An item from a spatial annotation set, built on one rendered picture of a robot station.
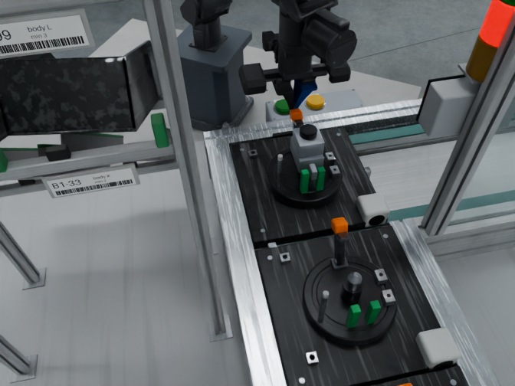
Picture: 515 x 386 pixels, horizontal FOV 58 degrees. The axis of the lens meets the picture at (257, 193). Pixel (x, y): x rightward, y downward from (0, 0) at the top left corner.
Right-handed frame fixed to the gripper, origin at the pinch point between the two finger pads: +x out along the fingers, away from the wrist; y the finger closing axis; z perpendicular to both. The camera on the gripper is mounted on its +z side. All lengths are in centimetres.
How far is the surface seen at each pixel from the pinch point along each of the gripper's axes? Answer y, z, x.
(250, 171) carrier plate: 9.2, -5.8, 11.7
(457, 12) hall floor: -166, 190, 109
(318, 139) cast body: -1.5, -11.4, 0.1
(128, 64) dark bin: 23.9, -24.8, -27.5
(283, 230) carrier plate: 6.2, -20.4, 11.6
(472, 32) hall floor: -164, 167, 109
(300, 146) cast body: 1.9, -12.3, 0.3
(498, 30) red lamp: -17.1, -22.9, -24.6
